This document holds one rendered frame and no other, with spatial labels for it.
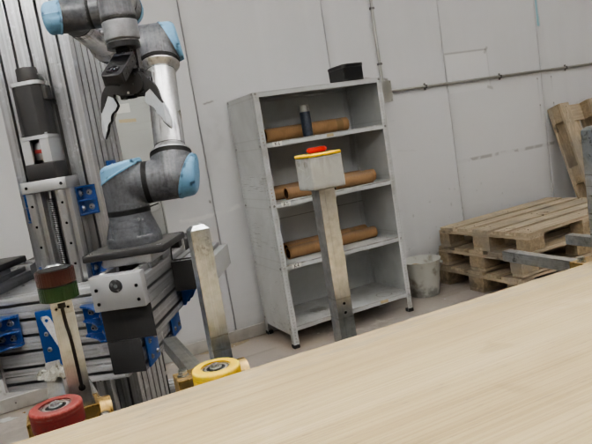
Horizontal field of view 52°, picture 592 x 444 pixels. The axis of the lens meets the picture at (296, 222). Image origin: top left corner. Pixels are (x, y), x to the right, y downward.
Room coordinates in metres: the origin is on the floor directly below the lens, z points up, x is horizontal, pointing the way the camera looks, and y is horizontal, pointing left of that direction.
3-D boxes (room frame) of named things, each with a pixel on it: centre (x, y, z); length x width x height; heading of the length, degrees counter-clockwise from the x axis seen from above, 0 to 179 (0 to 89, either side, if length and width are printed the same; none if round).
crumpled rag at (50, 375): (1.19, 0.53, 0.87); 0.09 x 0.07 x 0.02; 23
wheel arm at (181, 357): (1.15, 0.25, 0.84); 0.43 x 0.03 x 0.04; 23
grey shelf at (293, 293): (3.95, -0.18, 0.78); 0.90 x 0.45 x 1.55; 115
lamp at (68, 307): (0.95, 0.39, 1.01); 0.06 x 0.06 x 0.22; 23
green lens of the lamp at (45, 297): (0.95, 0.39, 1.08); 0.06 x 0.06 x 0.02
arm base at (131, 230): (1.69, 0.45, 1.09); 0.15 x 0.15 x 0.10
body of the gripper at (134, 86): (1.37, 0.31, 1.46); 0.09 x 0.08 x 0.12; 175
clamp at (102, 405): (0.98, 0.43, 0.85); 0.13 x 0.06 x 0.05; 113
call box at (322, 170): (1.19, -0.06, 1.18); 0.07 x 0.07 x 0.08; 23
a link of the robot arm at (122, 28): (1.36, 0.31, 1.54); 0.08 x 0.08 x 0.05
